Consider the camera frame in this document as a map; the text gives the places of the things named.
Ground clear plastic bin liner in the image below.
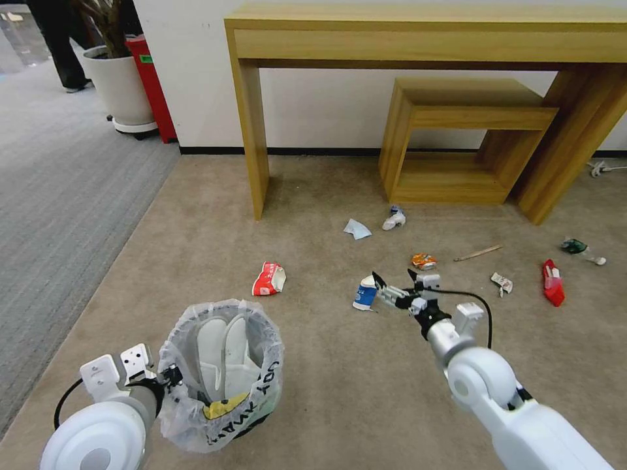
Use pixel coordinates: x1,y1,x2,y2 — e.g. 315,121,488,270
157,299,286,454

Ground red bin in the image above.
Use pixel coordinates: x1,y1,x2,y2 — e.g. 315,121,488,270
124,35,179,144

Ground blue white paper cup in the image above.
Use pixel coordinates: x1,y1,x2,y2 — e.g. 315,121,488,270
352,275,379,312

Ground yellow wrapper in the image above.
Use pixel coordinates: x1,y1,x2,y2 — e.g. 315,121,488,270
202,393,251,420

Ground white crumpled plastic bottle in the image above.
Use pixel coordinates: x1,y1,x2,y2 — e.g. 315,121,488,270
381,205,408,232

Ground wooden stick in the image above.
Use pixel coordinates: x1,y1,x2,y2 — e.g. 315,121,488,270
453,244,504,263

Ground light blue crumpled tissue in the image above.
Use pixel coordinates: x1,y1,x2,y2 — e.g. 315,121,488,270
342,218,373,242

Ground white crumpled wrapper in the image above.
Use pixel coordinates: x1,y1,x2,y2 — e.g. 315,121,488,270
490,272,515,298

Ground wooden cube stool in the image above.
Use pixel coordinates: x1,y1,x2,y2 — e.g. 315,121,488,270
378,76,560,206

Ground red white crushed paper cup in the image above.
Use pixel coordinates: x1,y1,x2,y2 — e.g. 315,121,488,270
251,260,288,298

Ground red snack packet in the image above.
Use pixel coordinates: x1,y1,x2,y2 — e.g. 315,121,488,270
541,258,566,308

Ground green crushed plastic bottle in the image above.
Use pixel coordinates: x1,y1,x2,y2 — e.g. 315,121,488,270
560,237,608,266

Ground wooden desk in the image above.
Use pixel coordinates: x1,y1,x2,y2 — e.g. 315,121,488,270
223,3,627,227

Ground white wheeled pot base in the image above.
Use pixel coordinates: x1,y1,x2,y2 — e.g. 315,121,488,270
106,114,161,142

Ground white plant pot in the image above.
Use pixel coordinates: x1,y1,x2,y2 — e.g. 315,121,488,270
80,44,157,126

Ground person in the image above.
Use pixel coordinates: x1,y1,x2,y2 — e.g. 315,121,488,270
25,0,95,95

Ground potted plant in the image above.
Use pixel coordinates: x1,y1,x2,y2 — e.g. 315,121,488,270
72,0,144,59

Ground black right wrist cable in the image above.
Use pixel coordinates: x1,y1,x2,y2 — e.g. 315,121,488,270
430,289,494,350

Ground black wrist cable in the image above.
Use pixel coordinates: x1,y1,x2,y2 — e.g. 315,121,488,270
430,289,494,350
53,377,85,431

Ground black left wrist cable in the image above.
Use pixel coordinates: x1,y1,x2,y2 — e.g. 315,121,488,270
53,377,85,431

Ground white cable with plug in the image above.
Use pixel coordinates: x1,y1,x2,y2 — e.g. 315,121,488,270
587,160,627,179

